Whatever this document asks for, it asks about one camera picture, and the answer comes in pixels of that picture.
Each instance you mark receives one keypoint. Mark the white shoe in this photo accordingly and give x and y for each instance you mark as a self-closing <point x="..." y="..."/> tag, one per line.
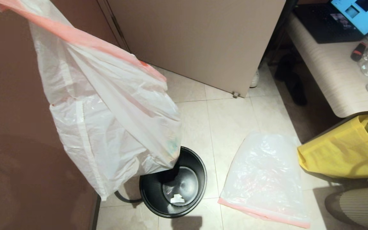
<point x="255" y="80"/>

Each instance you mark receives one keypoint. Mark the yellow fabric tote bag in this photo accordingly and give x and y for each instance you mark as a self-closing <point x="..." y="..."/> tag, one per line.
<point x="340" y="153"/>

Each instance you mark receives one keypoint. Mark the white paper scrap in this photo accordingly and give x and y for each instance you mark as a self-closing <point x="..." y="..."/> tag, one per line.
<point x="177" y="198"/>

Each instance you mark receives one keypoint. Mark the black slipper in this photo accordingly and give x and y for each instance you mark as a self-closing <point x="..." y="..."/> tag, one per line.
<point x="297" y="91"/>
<point x="284" y="67"/>

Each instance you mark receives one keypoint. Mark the clear pink-edged new trash bag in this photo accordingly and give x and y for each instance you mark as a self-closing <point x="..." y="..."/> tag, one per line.
<point x="264" y="179"/>

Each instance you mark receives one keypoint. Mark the cream ribbed pedestal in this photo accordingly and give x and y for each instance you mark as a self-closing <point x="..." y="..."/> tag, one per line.
<point x="366" y="207"/>

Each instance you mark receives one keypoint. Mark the white wood-grain table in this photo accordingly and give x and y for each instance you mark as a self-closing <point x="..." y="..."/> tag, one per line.
<point x="331" y="73"/>

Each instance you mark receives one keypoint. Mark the black trash bin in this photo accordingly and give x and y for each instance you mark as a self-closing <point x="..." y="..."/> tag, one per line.
<point x="152" y="191"/>

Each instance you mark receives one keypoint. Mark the beige door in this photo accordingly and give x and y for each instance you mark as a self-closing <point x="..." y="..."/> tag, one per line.
<point x="203" y="38"/>

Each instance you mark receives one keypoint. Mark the black laptop blue screen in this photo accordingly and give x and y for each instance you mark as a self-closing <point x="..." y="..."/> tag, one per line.
<point x="324" y="25"/>

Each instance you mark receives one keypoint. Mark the beige door frame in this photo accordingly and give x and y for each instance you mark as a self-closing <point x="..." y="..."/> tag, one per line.
<point x="105" y="9"/>

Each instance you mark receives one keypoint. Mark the small metal door stop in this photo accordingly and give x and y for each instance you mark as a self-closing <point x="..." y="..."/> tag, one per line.
<point x="235" y="95"/>

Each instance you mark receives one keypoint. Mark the white red-printed used trash bag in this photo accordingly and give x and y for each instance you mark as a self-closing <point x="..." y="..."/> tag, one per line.
<point x="107" y="111"/>

